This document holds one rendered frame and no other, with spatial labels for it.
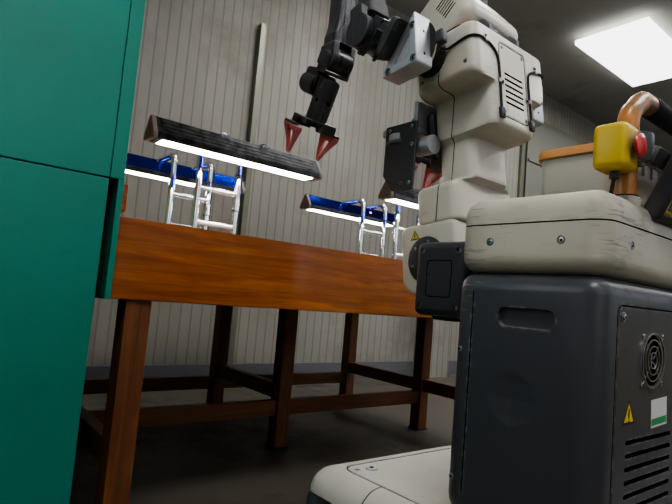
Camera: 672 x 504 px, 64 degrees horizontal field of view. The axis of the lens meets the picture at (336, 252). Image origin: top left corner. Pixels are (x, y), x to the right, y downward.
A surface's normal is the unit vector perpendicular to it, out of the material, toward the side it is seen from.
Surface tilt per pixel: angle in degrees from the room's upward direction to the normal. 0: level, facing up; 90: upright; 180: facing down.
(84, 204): 90
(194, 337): 90
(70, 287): 90
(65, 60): 90
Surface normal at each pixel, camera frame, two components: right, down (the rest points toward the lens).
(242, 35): 0.63, -0.01
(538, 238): -0.77, -0.12
